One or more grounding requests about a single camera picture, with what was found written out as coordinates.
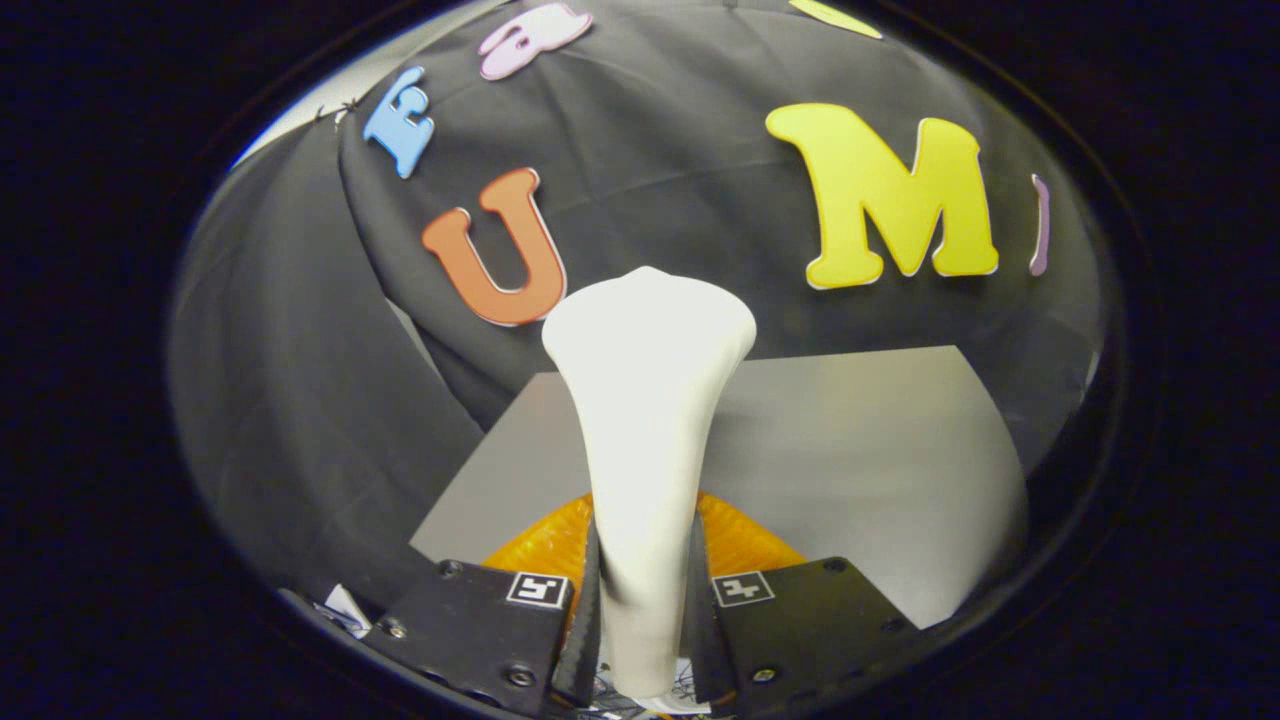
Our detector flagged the black backdrop cloth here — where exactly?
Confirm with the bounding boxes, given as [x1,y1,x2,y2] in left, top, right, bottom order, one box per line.
[170,0,1111,621]

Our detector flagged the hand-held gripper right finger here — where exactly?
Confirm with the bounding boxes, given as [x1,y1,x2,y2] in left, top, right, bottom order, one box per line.
[685,490,921,716]

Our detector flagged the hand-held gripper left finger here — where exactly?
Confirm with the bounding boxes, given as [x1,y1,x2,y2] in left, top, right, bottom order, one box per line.
[362,492,604,716]

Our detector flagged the white blue paper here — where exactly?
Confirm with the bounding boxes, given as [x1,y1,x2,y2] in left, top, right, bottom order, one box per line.
[322,584,373,637]

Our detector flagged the black floor cables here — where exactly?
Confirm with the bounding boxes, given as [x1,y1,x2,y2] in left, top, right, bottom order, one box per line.
[590,665,701,713]

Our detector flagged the white garment steamer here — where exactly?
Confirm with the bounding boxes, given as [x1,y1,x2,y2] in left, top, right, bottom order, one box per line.
[541,266,758,701]

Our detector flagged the grey drawer cabinet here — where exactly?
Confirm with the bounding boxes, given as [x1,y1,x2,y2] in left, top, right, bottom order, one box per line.
[410,345,1031,631]

